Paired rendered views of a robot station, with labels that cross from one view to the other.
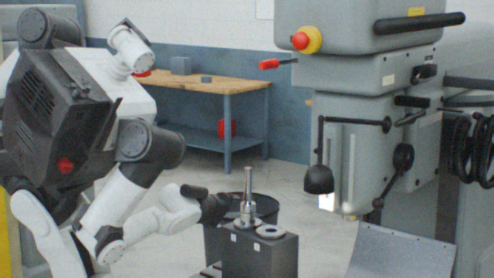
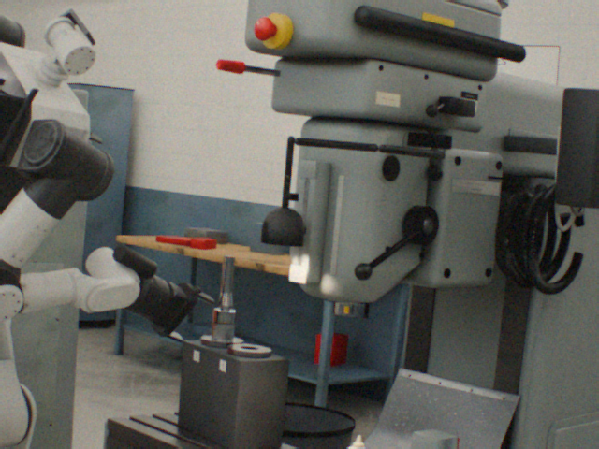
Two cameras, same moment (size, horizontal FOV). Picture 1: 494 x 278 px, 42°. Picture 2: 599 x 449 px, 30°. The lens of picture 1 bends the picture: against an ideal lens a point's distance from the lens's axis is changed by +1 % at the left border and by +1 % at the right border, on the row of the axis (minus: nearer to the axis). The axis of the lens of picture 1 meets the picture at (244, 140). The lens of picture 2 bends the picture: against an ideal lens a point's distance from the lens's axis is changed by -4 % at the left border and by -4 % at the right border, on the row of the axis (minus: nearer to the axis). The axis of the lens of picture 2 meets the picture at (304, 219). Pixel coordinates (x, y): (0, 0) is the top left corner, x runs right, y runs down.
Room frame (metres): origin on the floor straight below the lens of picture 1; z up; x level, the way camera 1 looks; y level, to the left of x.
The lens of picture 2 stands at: (-0.48, -0.44, 1.55)
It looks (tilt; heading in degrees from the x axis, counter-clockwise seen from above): 3 degrees down; 7
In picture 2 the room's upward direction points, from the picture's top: 5 degrees clockwise
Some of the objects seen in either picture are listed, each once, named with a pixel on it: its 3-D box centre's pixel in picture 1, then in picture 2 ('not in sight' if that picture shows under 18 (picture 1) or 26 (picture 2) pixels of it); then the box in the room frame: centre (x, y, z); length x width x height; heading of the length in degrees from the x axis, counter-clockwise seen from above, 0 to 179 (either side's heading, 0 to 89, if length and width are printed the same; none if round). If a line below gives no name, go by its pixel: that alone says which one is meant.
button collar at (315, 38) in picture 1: (307, 39); (276, 31); (1.39, -0.14, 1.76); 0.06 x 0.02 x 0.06; 52
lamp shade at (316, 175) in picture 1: (319, 177); (283, 225); (1.42, -0.18, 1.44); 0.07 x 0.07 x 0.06
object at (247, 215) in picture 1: (248, 213); (223, 326); (1.85, -0.01, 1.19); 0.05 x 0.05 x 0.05
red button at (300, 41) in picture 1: (302, 40); (266, 29); (1.37, -0.12, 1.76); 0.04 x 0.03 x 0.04; 52
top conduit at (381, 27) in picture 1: (422, 22); (445, 36); (1.51, -0.42, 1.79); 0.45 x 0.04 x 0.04; 142
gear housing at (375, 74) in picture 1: (365, 65); (381, 95); (1.61, -0.31, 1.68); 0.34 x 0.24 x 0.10; 142
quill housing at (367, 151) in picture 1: (354, 147); (357, 210); (1.58, -0.28, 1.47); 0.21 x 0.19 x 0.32; 52
